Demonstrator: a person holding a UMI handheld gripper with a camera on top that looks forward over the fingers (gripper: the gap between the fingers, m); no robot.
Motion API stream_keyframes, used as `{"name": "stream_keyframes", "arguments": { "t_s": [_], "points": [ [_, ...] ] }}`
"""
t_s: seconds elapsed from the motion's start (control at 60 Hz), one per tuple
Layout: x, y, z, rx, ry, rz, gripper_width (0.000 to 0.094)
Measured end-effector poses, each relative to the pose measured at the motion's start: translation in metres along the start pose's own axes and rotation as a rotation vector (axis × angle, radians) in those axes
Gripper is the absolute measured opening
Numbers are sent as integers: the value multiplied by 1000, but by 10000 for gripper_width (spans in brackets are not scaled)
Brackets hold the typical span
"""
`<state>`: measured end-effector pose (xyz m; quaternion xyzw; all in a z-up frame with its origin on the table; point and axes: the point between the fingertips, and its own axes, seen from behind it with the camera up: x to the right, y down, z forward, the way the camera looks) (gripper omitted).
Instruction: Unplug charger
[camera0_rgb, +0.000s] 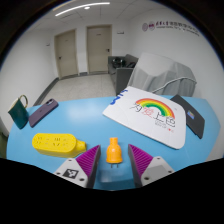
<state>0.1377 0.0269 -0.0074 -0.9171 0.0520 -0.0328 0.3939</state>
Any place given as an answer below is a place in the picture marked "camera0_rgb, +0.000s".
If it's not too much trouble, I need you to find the black bag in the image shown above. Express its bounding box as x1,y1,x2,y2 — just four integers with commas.
112,57,127,69

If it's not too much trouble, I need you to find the black flat notebook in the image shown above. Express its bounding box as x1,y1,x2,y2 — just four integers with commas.
169,94,206,140

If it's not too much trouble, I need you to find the orange charger plug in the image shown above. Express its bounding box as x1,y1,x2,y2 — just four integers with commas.
105,137,124,169

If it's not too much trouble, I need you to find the purple smartphone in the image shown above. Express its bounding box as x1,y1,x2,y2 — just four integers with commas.
28,98,60,129

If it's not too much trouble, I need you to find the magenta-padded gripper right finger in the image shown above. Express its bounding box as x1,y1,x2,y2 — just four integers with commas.
127,143,176,188

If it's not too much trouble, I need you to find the beige door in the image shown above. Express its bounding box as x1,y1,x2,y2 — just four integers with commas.
53,29,80,79
86,24,113,75

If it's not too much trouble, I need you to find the long ceiling light strip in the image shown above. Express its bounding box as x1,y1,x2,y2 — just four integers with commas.
54,1,111,17

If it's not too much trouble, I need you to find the wall sign lettering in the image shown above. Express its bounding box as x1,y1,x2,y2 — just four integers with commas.
141,20,201,37

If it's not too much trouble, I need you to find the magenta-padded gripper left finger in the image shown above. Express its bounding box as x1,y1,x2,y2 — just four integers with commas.
53,144,102,189

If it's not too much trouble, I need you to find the grey sofa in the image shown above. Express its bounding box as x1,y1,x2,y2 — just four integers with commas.
107,53,139,96

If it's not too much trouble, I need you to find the dark green mug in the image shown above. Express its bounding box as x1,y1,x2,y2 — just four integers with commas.
7,94,30,130

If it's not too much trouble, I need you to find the grey cloth-covered furniture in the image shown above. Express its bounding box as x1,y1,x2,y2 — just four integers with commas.
127,51,198,98

